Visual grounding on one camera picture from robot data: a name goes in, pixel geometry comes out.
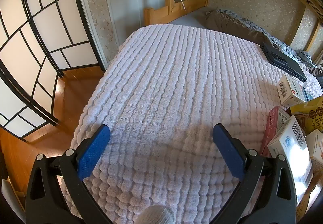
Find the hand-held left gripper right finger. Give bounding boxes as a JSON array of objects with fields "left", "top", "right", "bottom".
[{"left": 212, "top": 123, "right": 298, "bottom": 224}]

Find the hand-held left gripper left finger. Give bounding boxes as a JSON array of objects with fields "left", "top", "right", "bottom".
[{"left": 25, "top": 124, "right": 114, "bottom": 224}]

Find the white barcode box blue logo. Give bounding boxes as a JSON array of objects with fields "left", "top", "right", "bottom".
[{"left": 267, "top": 115, "right": 315, "bottom": 204}]

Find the large white blue medicine box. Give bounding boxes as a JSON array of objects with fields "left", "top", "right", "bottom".
[{"left": 305, "top": 129, "right": 323, "bottom": 164}]

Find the pink box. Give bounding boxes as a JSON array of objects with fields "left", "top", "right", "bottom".
[{"left": 260, "top": 106, "right": 290, "bottom": 157}]

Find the white barcode box red logo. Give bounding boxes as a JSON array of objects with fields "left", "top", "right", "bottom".
[{"left": 277, "top": 75, "right": 307, "bottom": 108}]

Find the yellow snack bag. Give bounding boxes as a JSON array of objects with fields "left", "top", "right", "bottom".
[{"left": 288, "top": 96, "right": 323, "bottom": 136}]

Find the white quilted blanket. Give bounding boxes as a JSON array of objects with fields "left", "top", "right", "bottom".
[{"left": 69, "top": 24, "right": 323, "bottom": 224}]

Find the small white blue box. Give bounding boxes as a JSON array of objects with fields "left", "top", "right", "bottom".
[{"left": 301, "top": 85, "right": 315, "bottom": 102}]

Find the dark blue flat case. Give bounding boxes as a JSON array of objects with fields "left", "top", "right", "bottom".
[{"left": 260, "top": 41, "right": 307, "bottom": 82}]

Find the grey blue duvet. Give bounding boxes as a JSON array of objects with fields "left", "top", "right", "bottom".
[{"left": 217, "top": 8, "right": 323, "bottom": 73}]

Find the black framed folding screen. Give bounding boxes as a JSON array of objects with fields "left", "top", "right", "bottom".
[{"left": 0, "top": 0, "right": 106, "bottom": 142}]

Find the brown pillow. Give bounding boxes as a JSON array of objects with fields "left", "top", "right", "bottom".
[{"left": 204, "top": 9, "right": 268, "bottom": 45}]

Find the grey mattress sheet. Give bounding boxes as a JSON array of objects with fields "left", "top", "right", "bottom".
[{"left": 168, "top": 7, "right": 217, "bottom": 30}]

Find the wooden bunk bed frame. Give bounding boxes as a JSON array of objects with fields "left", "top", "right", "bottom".
[{"left": 144, "top": 0, "right": 323, "bottom": 63}]

